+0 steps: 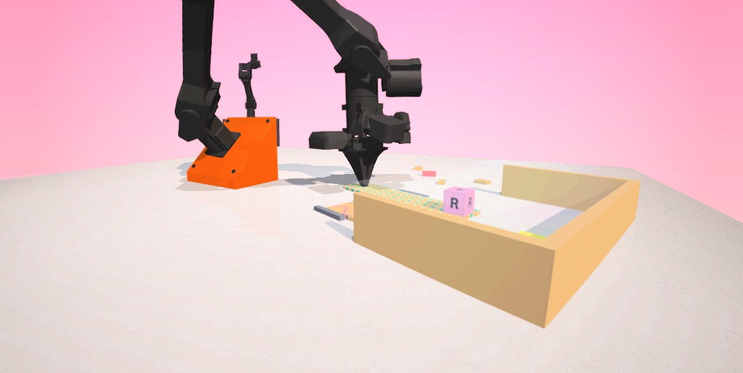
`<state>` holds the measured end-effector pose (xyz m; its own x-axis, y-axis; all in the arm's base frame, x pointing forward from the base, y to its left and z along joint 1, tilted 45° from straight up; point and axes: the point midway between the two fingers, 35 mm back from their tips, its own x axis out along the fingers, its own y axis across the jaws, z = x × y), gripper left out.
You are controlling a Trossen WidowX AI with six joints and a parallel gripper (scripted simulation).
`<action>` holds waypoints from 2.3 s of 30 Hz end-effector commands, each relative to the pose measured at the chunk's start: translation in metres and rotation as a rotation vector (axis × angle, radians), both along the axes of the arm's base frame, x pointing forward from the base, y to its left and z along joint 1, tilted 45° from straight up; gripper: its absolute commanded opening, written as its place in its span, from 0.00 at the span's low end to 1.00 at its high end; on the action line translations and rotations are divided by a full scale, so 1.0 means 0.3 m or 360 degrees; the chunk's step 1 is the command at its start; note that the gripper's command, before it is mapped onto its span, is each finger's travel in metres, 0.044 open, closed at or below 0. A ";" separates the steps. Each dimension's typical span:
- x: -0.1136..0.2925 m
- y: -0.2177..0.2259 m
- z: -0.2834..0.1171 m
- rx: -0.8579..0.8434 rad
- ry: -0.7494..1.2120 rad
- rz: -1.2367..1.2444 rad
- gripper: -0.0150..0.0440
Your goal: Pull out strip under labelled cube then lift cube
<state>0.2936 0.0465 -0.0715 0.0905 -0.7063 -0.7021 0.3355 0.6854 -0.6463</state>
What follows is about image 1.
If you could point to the orange flat strip with pink zigzag lines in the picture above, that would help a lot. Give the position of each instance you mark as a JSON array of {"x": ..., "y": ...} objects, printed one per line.
[{"x": 346, "y": 209}]

